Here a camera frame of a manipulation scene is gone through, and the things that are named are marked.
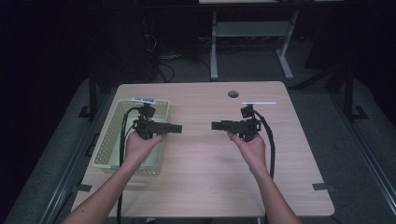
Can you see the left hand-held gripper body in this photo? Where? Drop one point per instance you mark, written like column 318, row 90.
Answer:
column 146, row 127

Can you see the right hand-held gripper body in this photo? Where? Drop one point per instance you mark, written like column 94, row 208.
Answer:
column 247, row 126

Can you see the pale green plastic basket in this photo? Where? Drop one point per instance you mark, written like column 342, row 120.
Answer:
column 109, row 146

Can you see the person's left hand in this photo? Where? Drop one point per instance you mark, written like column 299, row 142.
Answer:
column 138, row 149

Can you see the person's right hand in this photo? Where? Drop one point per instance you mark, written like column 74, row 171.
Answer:
column 250, row 152

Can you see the black tape strip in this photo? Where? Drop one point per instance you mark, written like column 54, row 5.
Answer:
column 322, row 186
column 82, row 188

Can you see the black metal stand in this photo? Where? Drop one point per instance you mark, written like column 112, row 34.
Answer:
column 350, row 93

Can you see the white metal desk frame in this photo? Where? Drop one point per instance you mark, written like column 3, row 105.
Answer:
column 249, row 28

